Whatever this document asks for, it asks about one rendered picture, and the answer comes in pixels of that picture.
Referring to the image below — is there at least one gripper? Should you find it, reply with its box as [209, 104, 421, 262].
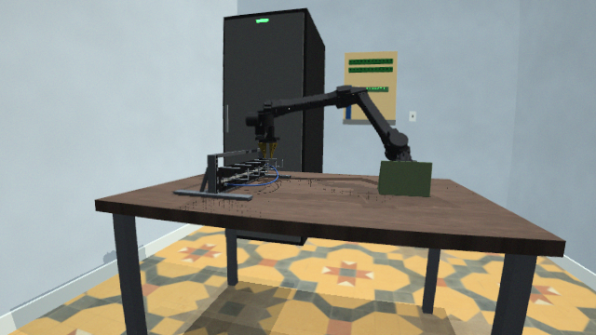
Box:
[258, 138, 280, 158]

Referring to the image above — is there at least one black patch panel rack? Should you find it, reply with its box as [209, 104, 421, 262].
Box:
[173, 149, 291, 200]

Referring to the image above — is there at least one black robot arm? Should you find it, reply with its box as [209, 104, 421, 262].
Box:
[246, 85, 417, 162]

